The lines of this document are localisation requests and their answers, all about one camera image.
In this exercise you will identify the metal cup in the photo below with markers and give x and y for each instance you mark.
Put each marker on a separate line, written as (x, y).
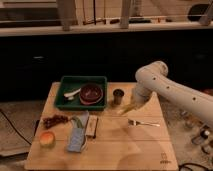
(118, 95)

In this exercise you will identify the green plastic tray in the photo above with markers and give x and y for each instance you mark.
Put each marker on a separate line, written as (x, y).
(73, 83)

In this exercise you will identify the wooden block with dark edge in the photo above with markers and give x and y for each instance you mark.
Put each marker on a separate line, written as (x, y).
(91, 125)

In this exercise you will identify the bunch of dark grapes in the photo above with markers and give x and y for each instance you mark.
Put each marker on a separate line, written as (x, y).
(54, 120)

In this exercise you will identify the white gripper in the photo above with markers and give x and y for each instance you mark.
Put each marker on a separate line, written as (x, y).
(139, 102)

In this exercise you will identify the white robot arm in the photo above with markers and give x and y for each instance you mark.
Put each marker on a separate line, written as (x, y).
(153, 78)

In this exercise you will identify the bottles and jars on floor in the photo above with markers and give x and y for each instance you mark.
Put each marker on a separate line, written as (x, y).
(203, 132)

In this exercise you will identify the white brush in tray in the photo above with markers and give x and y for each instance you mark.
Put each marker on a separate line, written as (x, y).
(72, 94)

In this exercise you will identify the orange fruit toy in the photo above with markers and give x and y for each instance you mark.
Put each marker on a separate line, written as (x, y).
(47, 139)

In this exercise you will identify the silver fork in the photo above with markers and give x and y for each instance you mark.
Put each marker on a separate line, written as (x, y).
(135, 123)

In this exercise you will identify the dark red bowl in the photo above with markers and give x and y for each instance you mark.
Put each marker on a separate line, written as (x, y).
(90, 94)

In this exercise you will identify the green and white vegetable toy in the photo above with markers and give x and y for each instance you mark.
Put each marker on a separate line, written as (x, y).
(77, 121)

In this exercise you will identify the blue cloth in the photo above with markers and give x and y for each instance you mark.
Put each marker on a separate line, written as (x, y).
(77, 137)

